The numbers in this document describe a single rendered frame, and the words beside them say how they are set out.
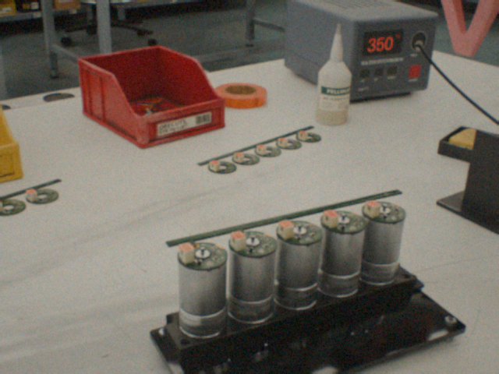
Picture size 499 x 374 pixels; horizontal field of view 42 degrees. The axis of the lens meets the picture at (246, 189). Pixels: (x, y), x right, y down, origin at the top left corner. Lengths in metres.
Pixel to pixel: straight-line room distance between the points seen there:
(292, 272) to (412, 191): 0.23
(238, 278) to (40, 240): 0.18
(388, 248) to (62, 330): 0.19
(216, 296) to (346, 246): 0.08
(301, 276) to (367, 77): 0.43
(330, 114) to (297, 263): 0.35
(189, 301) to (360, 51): 0.46
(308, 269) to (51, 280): 0.17
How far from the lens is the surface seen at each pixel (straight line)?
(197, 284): 0.32
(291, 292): 0.36
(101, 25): 2.91
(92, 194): 0.53
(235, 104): 0.72
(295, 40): 0.83
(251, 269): 0.33
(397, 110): 0.75
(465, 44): 0.47
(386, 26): 0.75
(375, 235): 0.37
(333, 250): 0.36
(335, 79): 0.67
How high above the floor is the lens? 0.98
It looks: 26 degrees down
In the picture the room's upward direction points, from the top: 2 degrees clockwise
